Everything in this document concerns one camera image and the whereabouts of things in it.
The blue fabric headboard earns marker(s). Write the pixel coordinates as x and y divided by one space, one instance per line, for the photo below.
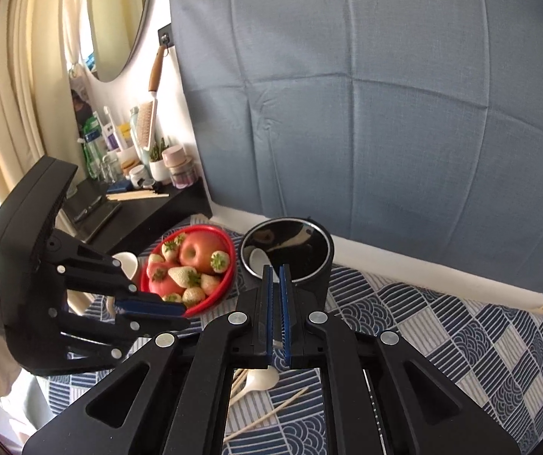
371 104

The cream curtain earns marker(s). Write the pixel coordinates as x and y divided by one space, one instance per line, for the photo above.
20 80

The blue patterned tablecloth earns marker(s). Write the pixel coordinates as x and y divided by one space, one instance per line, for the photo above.
418 322

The red plastic bowl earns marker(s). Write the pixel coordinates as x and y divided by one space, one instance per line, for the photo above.
214 296

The black notebook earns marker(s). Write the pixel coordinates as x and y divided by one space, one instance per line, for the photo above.
93 208

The pink lidded jar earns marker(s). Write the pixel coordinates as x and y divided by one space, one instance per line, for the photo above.
176 154

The green bottle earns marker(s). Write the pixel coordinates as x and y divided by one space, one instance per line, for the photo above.
92 144

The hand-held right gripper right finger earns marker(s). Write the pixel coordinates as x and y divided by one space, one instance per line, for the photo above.
286 315

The black wall hook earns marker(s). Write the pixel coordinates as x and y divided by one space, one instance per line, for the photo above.
167 37

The white ceramic spoon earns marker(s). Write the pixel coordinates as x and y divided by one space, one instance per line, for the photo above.
262 379
258 259

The pile of white strawberries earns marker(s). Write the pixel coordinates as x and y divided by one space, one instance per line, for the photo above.
183 276

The small potted plant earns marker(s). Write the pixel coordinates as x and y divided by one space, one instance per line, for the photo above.
158 163

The white tube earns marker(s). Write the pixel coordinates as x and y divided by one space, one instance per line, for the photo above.
110 128

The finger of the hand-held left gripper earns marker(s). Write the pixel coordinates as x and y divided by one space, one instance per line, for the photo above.
153 305
157 327

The white mattress edge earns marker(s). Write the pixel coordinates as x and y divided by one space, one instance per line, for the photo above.
442 268

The white ceramic cup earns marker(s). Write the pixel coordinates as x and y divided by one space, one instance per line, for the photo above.
127 264

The black metal cup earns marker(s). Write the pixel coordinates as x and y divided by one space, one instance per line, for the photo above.
299 256

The glass jar wooden lid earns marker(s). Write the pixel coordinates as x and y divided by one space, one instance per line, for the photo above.
182 175

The red apple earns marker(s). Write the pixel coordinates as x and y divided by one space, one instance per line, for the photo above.
162 284
200 249

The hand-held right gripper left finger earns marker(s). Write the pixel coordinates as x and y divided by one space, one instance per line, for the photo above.
267 315

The round wall mirror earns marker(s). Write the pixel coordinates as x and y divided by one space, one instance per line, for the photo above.
117 19

